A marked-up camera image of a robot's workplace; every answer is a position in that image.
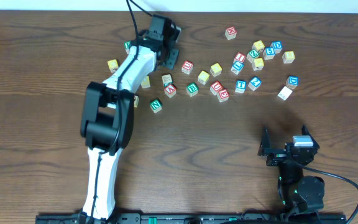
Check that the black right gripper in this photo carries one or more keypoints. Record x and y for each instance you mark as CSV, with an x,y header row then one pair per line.
x,y
282,153

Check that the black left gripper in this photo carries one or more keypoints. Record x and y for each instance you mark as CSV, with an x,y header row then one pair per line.
x,y
171,57

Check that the yellow O block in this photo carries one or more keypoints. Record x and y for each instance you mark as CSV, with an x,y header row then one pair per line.
x,y
146,82

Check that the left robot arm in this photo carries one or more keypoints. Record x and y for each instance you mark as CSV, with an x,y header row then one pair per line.
x,y
108,113

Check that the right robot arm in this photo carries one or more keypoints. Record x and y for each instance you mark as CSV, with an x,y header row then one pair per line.
x,y
300,194

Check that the green F block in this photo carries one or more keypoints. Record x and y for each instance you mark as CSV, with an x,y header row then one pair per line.
x,y
127,46

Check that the red U block upper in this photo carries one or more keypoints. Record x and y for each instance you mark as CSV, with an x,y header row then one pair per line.
x,y
187,67

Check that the red u block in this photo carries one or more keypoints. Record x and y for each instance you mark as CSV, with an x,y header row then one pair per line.
x,y
187,67
216,87

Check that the plain white block right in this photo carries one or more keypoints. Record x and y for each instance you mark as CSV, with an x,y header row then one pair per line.
x,y
285,93

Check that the blue D block right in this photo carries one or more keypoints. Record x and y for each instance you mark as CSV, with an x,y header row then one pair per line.
x,y
292,82

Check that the blue d block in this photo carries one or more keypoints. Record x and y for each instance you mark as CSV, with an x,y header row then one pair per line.
x,y
292,82
277,46

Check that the red A block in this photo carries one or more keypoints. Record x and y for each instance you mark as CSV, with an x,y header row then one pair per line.
x,y
170,90

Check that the yellow block centre lower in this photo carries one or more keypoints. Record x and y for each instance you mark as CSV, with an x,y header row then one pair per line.
x,y
203,77

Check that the yellow block far left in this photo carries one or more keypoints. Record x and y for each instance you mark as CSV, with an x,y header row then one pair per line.
x,y
113,65

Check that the green B block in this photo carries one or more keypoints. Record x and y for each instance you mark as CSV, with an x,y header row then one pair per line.
x,y
192,89

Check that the blue 2 block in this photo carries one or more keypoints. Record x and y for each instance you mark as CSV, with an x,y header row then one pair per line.
x,y
254,83

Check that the yellow block centre upper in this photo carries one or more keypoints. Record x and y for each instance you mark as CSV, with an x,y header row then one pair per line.
x,y
216,69

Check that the red block top right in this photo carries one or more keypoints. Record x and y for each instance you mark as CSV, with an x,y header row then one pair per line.
x,y
230,33

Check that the blue T block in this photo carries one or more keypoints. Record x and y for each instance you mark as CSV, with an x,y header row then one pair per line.
x,y
240,86

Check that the green N block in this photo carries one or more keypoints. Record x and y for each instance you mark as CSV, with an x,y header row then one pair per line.
x,y
156,106

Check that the monkey picture block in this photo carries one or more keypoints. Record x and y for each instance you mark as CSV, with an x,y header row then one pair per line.
x,y
136,101

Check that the red U block lower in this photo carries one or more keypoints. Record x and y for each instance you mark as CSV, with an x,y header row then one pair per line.
x,y
216,87

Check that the red E block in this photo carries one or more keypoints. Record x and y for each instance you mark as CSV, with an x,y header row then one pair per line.
x,y
223,95

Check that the yellow block under Z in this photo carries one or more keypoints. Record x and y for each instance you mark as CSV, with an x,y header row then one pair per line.
x,y
257,64

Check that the red I block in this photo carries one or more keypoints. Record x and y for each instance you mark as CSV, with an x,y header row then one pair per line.
x,y
240,57

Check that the blue L block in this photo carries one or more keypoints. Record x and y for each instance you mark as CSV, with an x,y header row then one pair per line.
x,y
237,67

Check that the yellow 8 block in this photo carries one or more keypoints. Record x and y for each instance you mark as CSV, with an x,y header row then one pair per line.
x,y
288,57

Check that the blue 5 block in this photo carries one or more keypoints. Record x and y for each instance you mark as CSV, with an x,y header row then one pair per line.
x,y
268,53

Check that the green Z block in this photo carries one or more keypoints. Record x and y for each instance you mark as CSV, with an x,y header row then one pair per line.
x,y
252,55

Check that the blue D block upper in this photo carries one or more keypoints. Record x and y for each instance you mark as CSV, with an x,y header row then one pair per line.
x,y
277,46

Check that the yellow block above Z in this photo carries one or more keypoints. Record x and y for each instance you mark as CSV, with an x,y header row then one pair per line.
x,y
258,46

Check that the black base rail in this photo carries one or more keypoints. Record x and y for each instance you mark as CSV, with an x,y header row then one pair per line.
x,y
137,218

